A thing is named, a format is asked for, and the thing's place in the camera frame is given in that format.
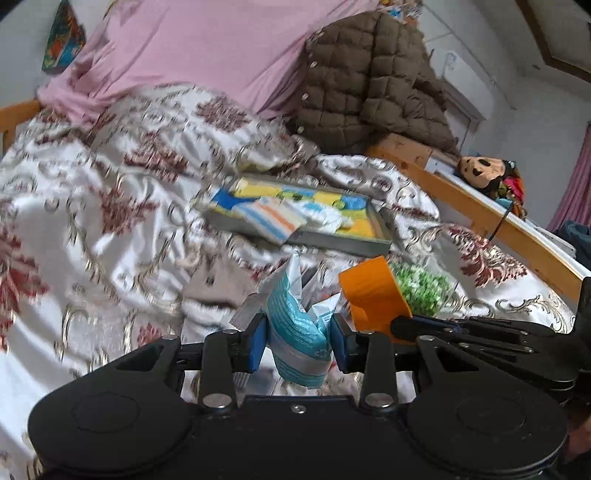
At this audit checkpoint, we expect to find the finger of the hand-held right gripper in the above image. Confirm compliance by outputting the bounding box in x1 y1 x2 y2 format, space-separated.
450 318 556 340
390 315 577 394

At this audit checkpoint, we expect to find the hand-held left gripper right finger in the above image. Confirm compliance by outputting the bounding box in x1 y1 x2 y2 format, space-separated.
330 314 488 414

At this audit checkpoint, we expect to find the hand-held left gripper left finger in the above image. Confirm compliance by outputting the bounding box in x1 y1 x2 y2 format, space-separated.
107 316 269 413

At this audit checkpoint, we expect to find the teal and grey sock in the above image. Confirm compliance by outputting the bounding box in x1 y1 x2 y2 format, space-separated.
265 253 334 389

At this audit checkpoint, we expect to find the orange cloth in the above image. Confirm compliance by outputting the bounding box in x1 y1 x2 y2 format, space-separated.
338 255 414 332

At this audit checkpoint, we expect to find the grey burlap drawstring pouch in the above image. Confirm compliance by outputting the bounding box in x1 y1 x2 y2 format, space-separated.
181 255 274 315

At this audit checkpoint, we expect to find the grey metal tray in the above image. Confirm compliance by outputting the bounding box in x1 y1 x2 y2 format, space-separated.
196 173 400 259

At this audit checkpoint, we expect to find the silver foil packet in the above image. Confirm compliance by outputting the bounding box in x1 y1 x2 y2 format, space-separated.
230 294 267 331

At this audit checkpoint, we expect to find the glass bottle of green beads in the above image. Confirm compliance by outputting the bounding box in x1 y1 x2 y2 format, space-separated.
387 260 456 320

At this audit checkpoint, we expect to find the dark blue cloth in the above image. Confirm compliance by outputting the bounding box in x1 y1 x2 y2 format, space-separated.
551 220 591 274

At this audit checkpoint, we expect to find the yellow and blue cartoon cloth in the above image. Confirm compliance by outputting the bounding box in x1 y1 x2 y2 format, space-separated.
210 178 376 241

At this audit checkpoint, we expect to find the striped cloth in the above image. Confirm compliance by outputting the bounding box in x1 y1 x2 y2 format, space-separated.
231 196 308 245

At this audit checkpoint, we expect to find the white and blue packet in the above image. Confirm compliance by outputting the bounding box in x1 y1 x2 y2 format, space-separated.
277 195 357 232

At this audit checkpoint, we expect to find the pink curtain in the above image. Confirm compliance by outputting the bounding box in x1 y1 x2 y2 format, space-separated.
547 159 591 234

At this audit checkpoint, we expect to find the plush toy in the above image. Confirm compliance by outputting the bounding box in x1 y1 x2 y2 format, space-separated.
455 155 528 216

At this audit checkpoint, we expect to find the floral satin blanket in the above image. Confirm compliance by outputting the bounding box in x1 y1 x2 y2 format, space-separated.
0 82 579 480

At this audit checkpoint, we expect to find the white air conditioner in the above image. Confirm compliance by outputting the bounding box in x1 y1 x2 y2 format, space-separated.
431 47 493 124

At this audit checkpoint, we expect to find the brown quilted jacket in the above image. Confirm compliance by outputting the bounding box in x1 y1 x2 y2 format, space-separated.
287 10 462 156

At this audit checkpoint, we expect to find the pink bed sheet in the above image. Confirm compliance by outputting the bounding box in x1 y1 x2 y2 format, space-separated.
36 0 385 131

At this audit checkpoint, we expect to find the thin cable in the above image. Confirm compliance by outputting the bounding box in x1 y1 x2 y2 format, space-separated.
488 202 514 241

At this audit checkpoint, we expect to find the wooden window frame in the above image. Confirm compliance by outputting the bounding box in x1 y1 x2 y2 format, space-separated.
521 0 591 75

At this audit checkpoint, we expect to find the colourful wall poster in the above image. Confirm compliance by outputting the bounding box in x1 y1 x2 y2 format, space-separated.
41 0 88 75

